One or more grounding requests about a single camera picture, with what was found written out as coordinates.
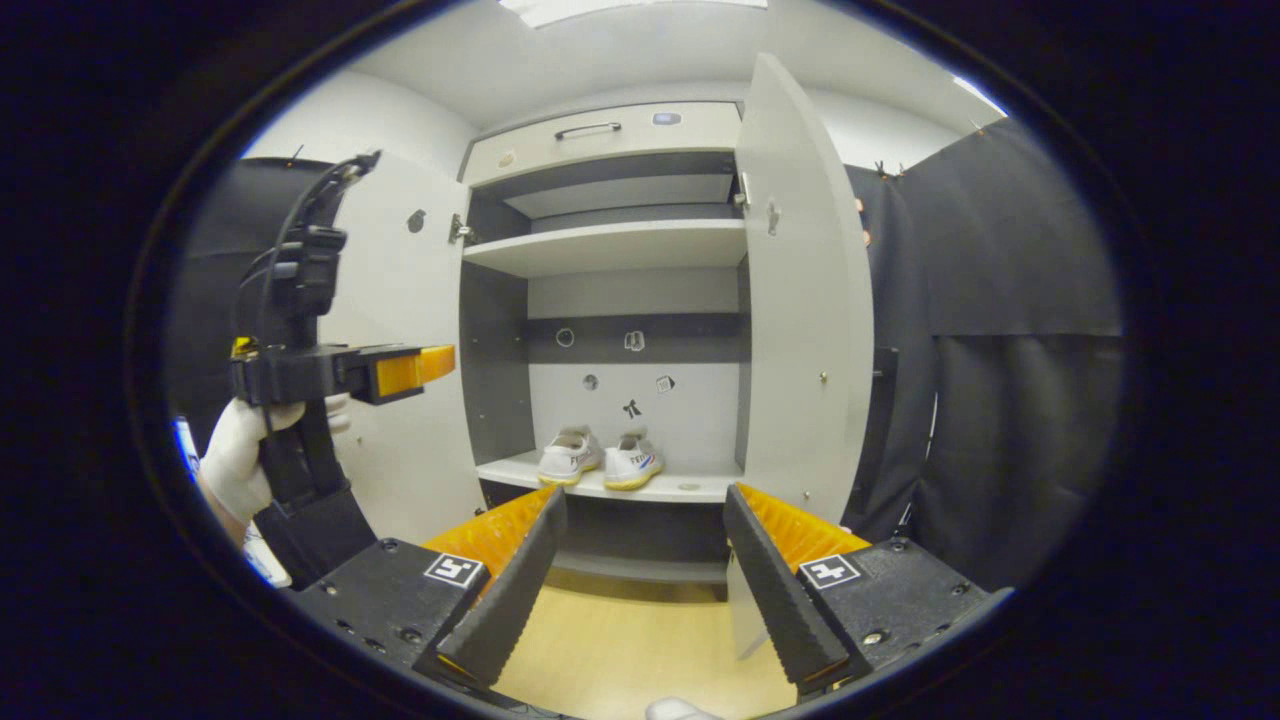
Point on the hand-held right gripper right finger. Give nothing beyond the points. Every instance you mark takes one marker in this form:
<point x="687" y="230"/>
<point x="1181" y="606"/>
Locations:
<point x="785" y="590"/>

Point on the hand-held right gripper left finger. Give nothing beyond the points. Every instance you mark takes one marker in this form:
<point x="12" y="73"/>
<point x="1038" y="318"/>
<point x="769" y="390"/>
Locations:
<point x="510" y="590"/>

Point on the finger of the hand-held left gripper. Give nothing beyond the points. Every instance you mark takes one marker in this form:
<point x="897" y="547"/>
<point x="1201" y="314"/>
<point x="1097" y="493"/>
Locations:
<point x="410" y="370"/>

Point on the grey shoe cabinet door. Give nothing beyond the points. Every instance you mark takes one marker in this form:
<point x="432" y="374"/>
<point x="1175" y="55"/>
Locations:
<point x="805" y="300"/>
<point x="410" y="300"/>

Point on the white sneaker shoe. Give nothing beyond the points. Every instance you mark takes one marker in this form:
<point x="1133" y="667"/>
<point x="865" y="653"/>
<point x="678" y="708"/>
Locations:
<point x="568" y="458"/>
<point x="632" y="462"/>

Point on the grey shoe cabinet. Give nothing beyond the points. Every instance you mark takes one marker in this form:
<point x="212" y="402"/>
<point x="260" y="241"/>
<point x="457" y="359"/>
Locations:
<point x="610" y="245"/>

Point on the black backdrop cloth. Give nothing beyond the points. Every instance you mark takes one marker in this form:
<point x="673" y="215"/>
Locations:
<point x="1020" y="400"/>

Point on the ceiling light panel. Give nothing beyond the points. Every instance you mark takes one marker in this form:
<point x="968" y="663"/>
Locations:
<point x="630" y="10"/>

